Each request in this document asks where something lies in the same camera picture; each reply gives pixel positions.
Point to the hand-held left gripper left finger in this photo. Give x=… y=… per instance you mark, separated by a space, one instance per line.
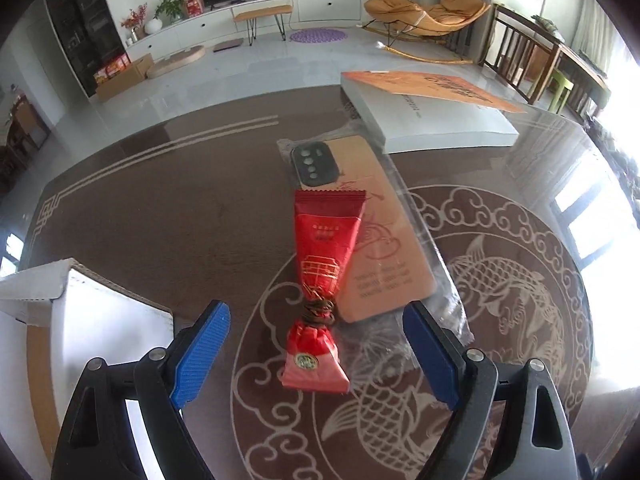
x=200 y=355

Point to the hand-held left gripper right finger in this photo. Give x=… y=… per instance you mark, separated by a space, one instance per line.
x=432 y=355

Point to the white cardboard box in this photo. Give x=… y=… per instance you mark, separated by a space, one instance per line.
x=90 y=305

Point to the phone case in clear bag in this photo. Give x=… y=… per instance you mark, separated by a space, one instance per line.
x=385 y=220

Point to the flat white box orange lid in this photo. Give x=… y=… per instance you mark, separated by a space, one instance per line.
x=440 y=125

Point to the dark wooden furniture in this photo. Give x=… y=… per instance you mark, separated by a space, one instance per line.
x=22 y=130

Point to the brown cardboard box with snacks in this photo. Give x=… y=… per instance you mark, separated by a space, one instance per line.
x=125 y=76

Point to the round beige floor cushion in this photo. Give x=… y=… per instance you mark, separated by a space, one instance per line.
x=175 y=61

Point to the green plastic stool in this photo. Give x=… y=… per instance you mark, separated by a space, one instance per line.
x=561 y=89

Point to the flat grey board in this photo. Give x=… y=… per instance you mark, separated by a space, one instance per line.
x=227 y=46

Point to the dark wooden chair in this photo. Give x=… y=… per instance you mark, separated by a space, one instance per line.
x=520 y=50

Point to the wooden side desk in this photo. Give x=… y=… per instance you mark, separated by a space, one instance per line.
x=582 y=67

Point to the round white vase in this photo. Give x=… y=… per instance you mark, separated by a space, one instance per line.
x=153 y=26

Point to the round purple mat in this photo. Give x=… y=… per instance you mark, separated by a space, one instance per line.
x=317 y=36

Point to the red and yellow flowers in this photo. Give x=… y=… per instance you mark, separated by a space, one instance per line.
x=134 y=19

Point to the orange rocking lounge chair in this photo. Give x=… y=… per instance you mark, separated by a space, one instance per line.
x=430 y=12

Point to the grey curtain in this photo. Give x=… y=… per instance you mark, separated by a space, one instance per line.
x=480 y=10

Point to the orange topped bench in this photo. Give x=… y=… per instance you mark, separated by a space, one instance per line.
x=262 y=11

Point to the red gift box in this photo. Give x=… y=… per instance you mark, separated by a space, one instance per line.
x=193 y=5

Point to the bushy potted green plant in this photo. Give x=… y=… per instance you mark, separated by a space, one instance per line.
x=170 y=6

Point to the dark display cabinet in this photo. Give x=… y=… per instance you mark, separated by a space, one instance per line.
x=80 y=25

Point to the white tv cabinet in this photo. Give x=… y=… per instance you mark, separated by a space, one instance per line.
x=320 y=5

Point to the white sheer curtain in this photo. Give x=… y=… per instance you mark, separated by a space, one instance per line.
x=590 y=20

